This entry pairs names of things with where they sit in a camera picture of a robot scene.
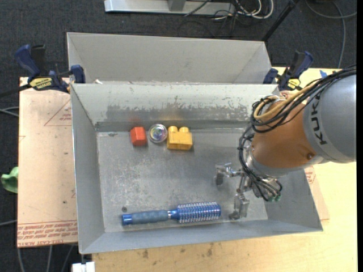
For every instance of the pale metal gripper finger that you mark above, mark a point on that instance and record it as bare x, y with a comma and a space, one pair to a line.
241, 205
224, 171

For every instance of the yellow toy building brick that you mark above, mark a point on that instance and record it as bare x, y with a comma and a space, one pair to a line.
178, 140

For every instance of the blue round hairbrush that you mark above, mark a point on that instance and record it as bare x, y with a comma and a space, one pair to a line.
175, 213

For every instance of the grey metal bin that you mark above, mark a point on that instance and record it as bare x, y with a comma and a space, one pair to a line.
158, 180

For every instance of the clear iridescent glass ball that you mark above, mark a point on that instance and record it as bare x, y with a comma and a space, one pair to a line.
158, 133

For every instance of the red toy block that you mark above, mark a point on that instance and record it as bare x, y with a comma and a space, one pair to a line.
138, 136

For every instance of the brown cardboard board, red print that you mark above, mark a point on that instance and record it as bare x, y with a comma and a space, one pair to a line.
42, 166

